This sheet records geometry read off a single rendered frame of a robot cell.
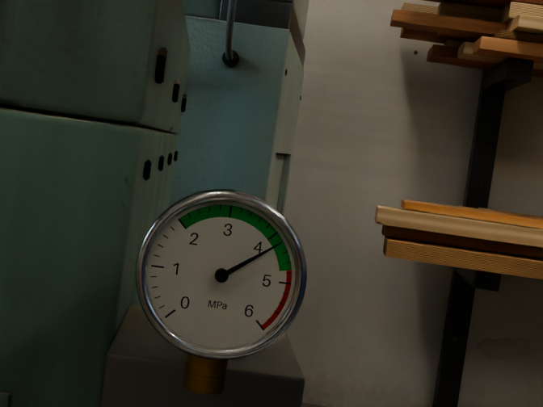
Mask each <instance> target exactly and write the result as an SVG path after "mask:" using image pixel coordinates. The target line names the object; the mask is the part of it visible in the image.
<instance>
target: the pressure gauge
mask: <svg viewBox="0 0 543 407"><path fill-rule="evenodd" d="M281 242H282V244H280V245H278V246H277V247H276V248H274V249H272V250H270V251H268V252H266V253H265V254H263V255H262V256H260V257H258V258H256V259H255V260H254V261H252V262H250V263H248V264H246V265H245V266H243V267H241V268H240V269H238V270H236V271H235V272H233V273H232V274H230V275H229V278H228V279H227V280H226V281H225V282H224V283H219V282H217V281H216V279H215V272H216V270H218V269H220V268H224V269H226V270H228V269H230V268H232V267H234V266H236V265H238V264H239V263H241V262H244V261H246V260H247V259H249V258H252V257H254V256H255V255H257V254H260V253H262V252H263V251H264V250H267V249H269V248H271V247H273V246H274V245H277V244H279V243H281ZM135 276H136V287H137V295H138V298H139V301H140V304H141V307H142V309H143V312H144V314H145V315H146V317H147V319H148V321H149V323H150V324H151V325H152V326H153V327H154V329H155V330H156V331H157V332H158V333H159V334H160V335H161V336H162V337H163V338H164V339H165V340H166V341H168V342H169V343H170V344H171V345H172V346H174V347H176V348H178V349H180V350H181V351H183V352H186V353H187V366H186V371H185V378H184V384H183V386H184V387H185V388H186V389H187V390H188V391H190V392H194V393H199V394H204V395H217V394H220V393H221V392H223V391H224V386H225V375H226V369H227V363H228V359H239V358H241V357H245V356H248V355H252V354H254V353H256V352H258V351H260V350H262V349H264V348H265V347H267V346H269V345H270V344H272V343H273V342H274V341H275V340H276V339H277V338H279V337H280V336H281V335H282V334H283V333H284V332H285V330H286V329H287V328H288V327H289V326H290V325H291V324H292V322H293V320H294V318H295V317H296V315H297V313H298V311H299V309H300V307H301V304H302V301H303V299H304V296H305V289H306V281H307V266H306V260H305V254H304V250H303V248H302V245H301V242H300V239H299V237H298V236H297V234H296V232H295V230H294V229H293V227H292V226H291V225H290V223H289V222H288V221H287V220H286V218H285V217H284V216H283V215H282V214H281V213H280V212H279V211H278V210H277V209H275V208H274V207H272V206H271V205H270V204H269V203H267V202H265V201H263V200H262V199H260V198H258V197H255V196H253V195H250V194H247V193H245V192H242V191H236V190H231V189H212V190H205V191H200V192H196V193H194V194H191V195H189V196H187V197H184V198H182V199H181V200H180V201H178V202H176V203H174V204H173V205H171V206H170V207H169V208H168V209H167V210H165V211H164V212H163V213H162V214H161V215H160V216H159V217H158V218H157V219H156V220H155V222H153V224H152V225H151V226H150V228H149V230H148V231H147V233H146V235H145V236H144V239H143V241H142V243H141V246H140V249H139V252H138V255H137V262H136V273H135Z"/></svg>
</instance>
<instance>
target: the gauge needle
mask: <svg viewBox="0 0 543 407"><path fill-rule="evenodd" d="M280 244H282V242H281V243H279V244H277V245H274V246H273V247H271V248H269V249H267V250H264V251H263V252H262V253H260V254H257V255H255V256H254V257H252V258H249V259H247V260H246V261H244V262H241V263H239V264H238V265H236V266H234V267H232V268H230V269H228V270H226V269H224V268H220V269H218V270H216V272H215V279H216V281H217V282H219V283H224V282H225V281H226V280H227V279H228V278H229V275H230V274H232V273H233V272H235V271H236V270H238V269H240V268H241V267H243V266H245V265H246V264H248V263H250V262H252V261H254V260H255V259H256V258H258V257H260V256H262V255H263V254H265V253H266V252H268V251H270V250H272V249H274V248H276V247H277V246H278V245H280Z"/></svg>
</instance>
